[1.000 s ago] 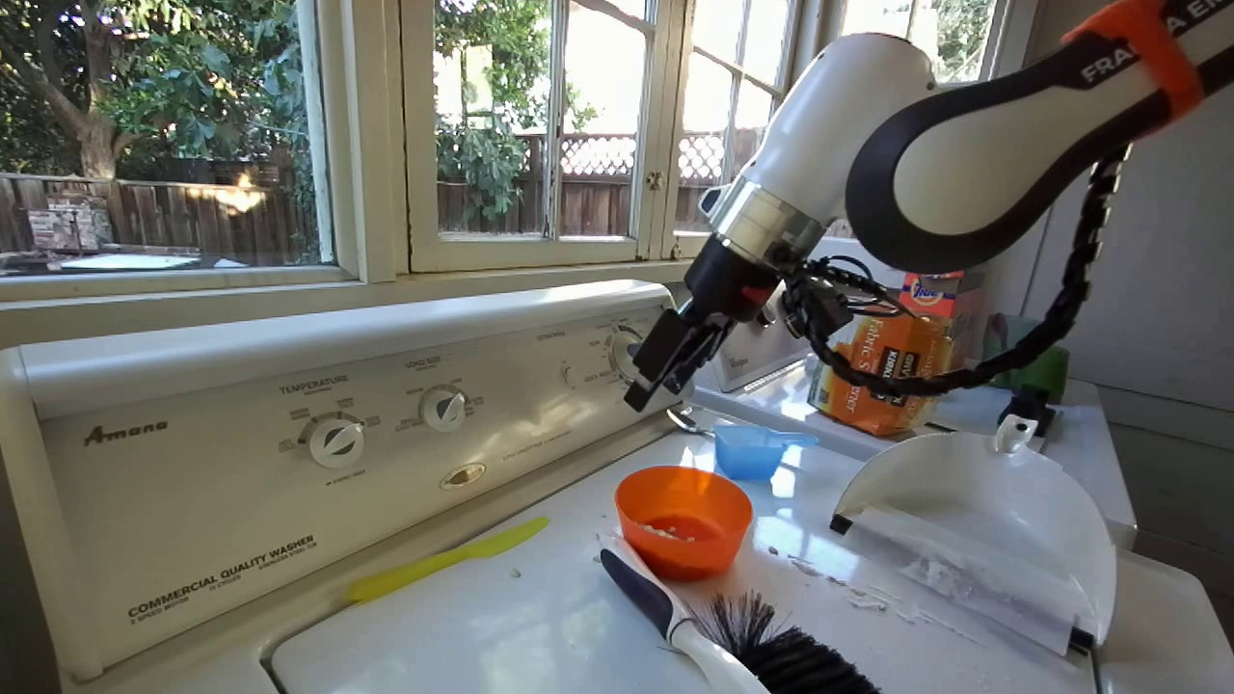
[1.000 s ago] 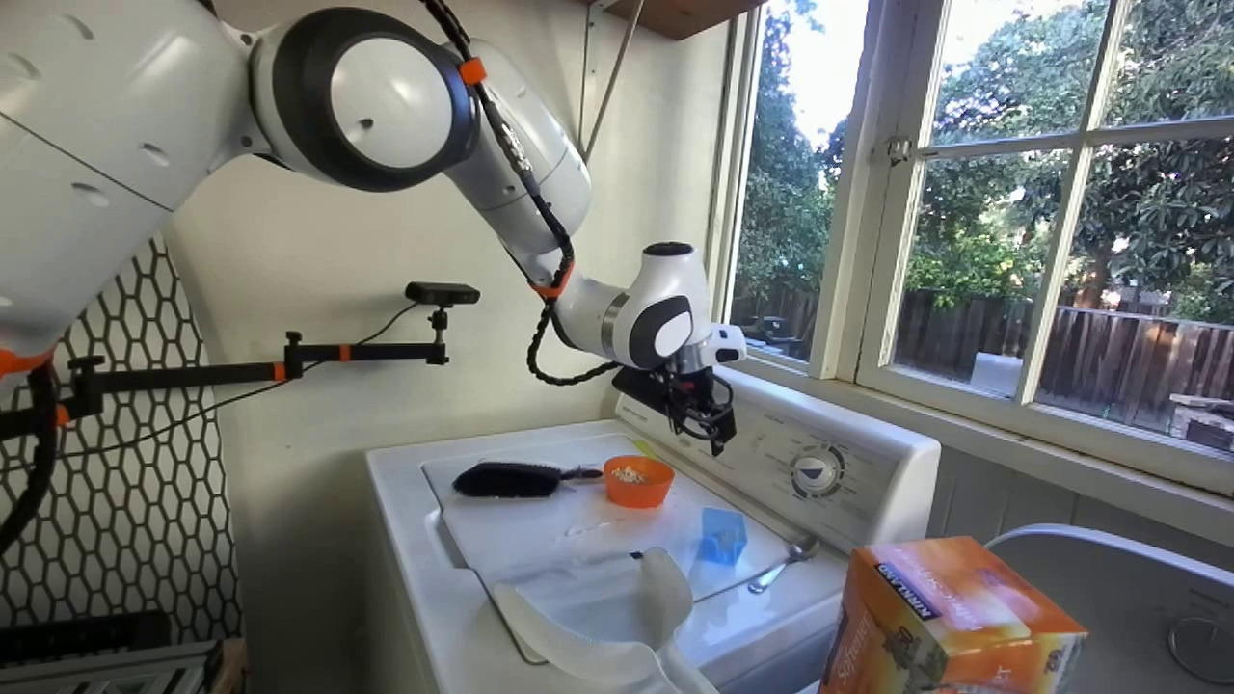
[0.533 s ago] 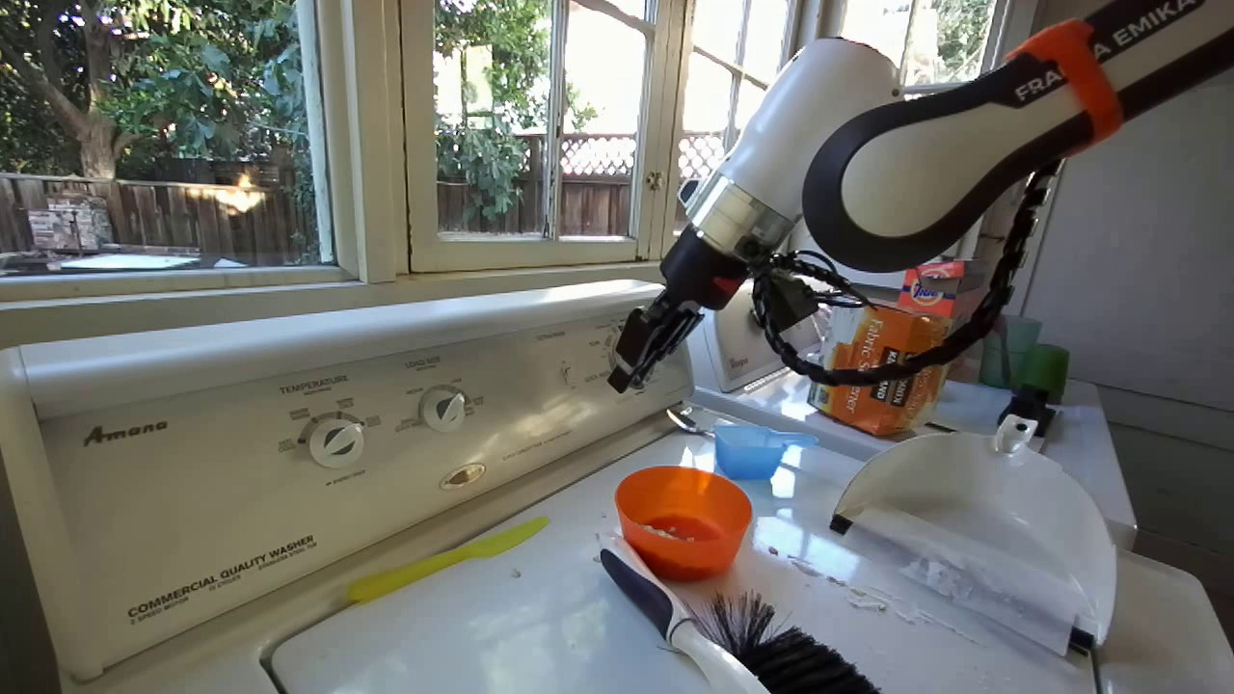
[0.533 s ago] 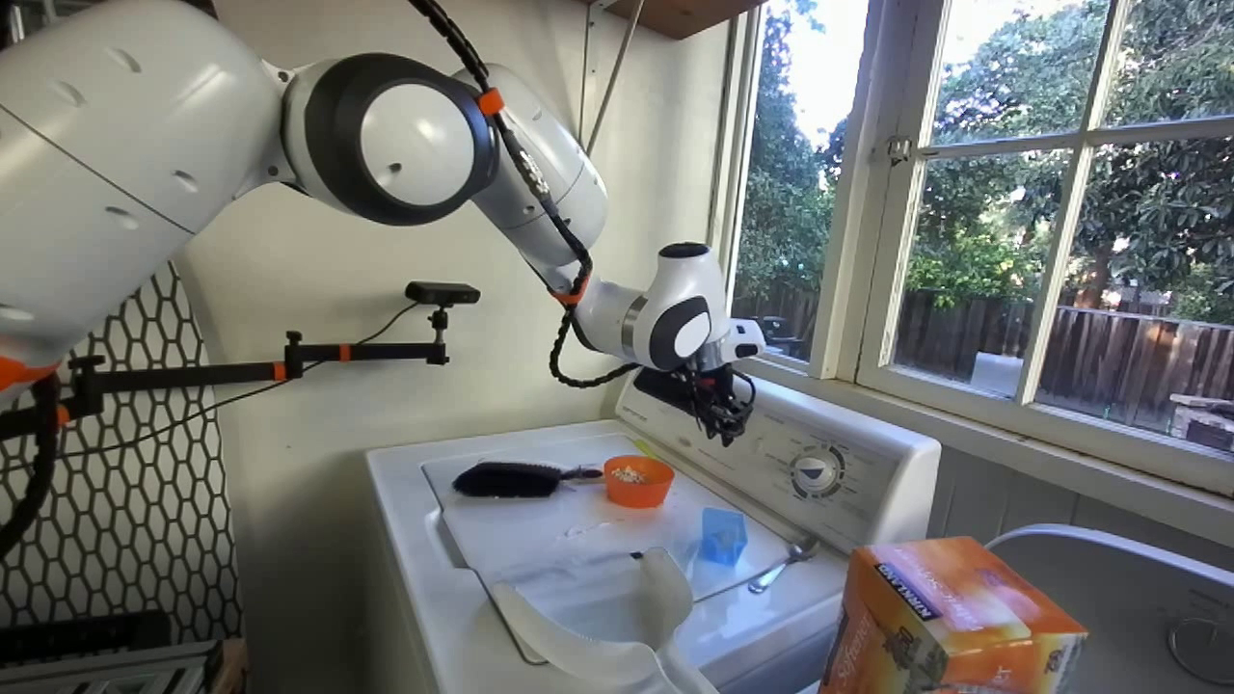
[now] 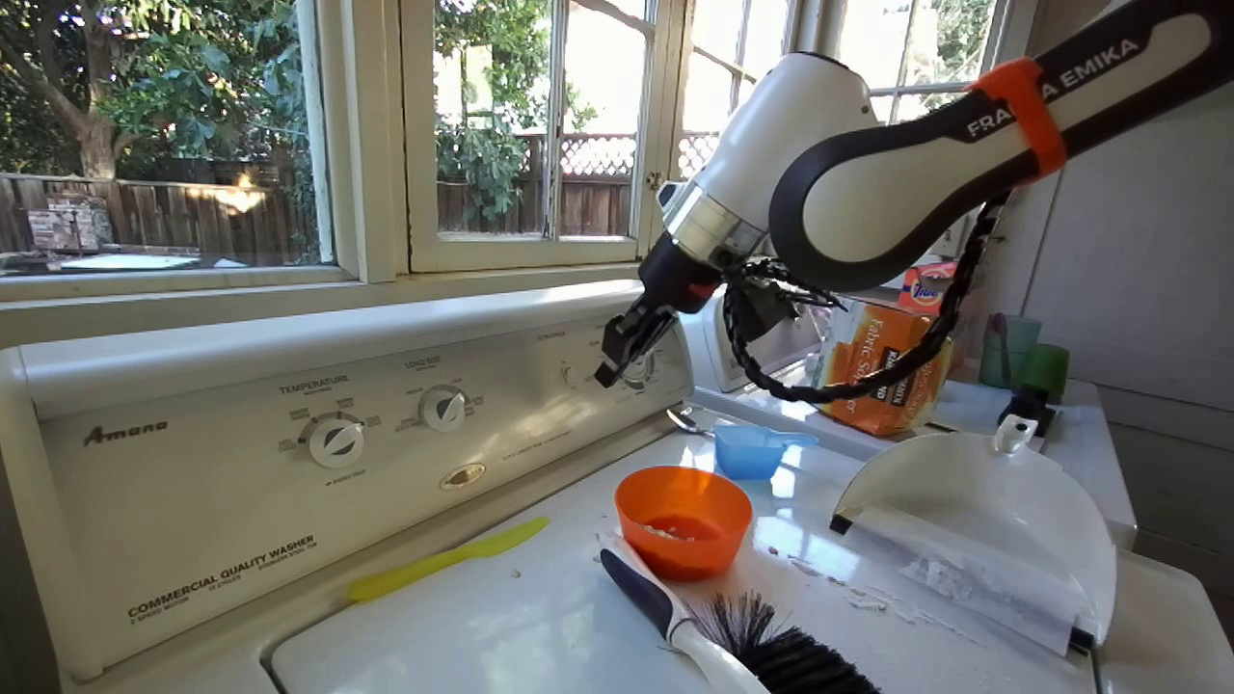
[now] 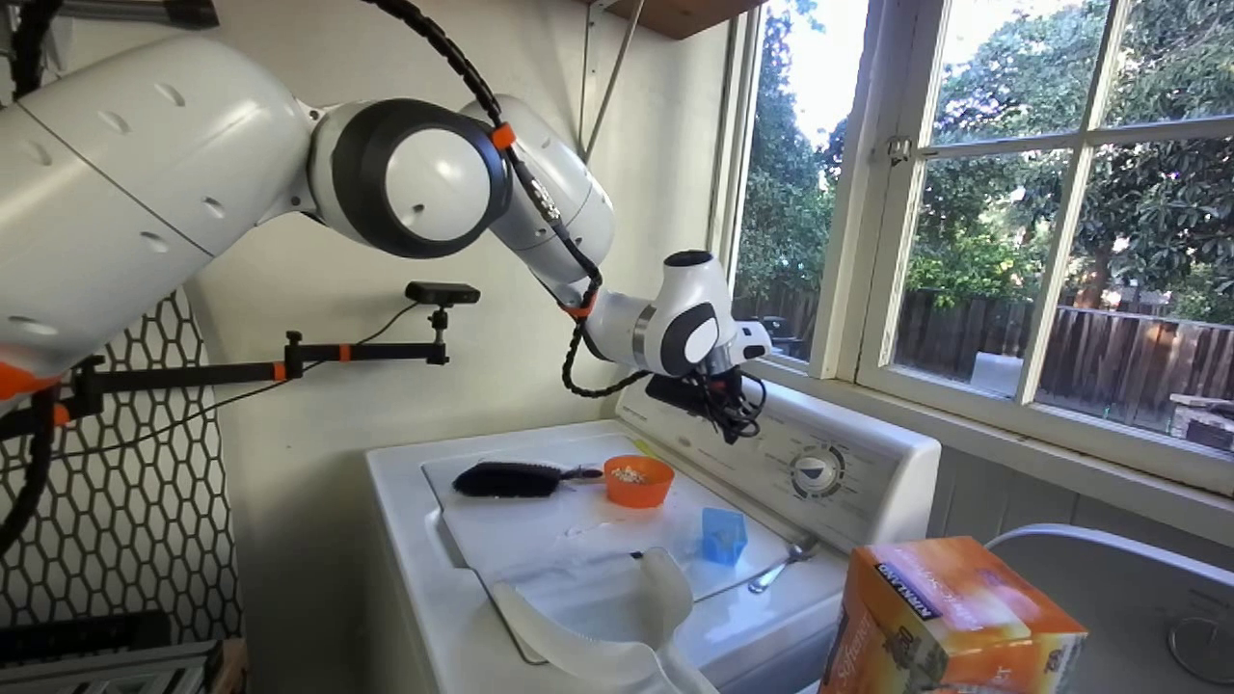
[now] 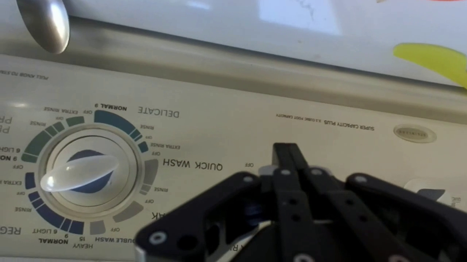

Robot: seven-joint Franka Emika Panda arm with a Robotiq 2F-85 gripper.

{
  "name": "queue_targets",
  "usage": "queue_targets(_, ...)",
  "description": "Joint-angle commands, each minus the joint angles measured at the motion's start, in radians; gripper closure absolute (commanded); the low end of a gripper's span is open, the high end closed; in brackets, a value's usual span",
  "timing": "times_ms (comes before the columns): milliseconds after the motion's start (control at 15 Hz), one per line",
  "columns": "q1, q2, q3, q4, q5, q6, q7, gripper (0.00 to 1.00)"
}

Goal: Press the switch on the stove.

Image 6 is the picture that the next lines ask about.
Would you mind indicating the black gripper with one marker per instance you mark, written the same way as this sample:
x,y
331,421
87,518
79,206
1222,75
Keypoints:
x,y
694,391

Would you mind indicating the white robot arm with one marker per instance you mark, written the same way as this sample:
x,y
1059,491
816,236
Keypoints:
x,y
129,168

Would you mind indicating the washer control knob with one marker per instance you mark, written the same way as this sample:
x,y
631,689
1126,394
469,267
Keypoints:
x,y
817,473

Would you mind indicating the small blue plastic cup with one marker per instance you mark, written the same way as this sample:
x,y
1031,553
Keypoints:
x,y
723,538

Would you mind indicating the orange plastic bowl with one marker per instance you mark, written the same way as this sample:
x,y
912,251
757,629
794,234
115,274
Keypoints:
x,y
638,486

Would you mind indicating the silver metal utensil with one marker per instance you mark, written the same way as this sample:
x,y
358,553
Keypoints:
x,y
777,569

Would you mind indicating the black hand brush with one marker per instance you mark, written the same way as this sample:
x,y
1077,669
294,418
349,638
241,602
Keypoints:
x,y
506,480

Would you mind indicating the white framed window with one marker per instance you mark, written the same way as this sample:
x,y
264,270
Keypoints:
x,y
881,193

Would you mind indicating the white plastic dustpan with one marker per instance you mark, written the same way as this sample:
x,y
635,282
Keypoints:
x,y
564,648

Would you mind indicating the orange cardboard box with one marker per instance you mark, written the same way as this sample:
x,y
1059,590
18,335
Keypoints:
x,y
950,629

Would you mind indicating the white top-load washing machine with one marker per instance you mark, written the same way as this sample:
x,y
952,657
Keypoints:
x,y
399,543

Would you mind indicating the wooden garden fence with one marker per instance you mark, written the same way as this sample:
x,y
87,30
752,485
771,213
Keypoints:
x,y
1131,354

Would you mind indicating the wooden shelf board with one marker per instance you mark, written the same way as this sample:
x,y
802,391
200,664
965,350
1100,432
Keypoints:
x,y
681,16

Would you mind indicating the white utility sink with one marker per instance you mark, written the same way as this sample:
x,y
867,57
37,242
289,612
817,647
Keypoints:
x,y
1104,590

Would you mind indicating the hexagon mesh panel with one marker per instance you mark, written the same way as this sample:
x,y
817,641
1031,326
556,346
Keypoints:
x,y
129,515

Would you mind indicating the small black camera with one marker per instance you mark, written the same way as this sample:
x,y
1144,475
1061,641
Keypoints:
x,y
444,296

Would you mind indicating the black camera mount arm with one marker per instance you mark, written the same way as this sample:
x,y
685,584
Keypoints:
x,y
195,377

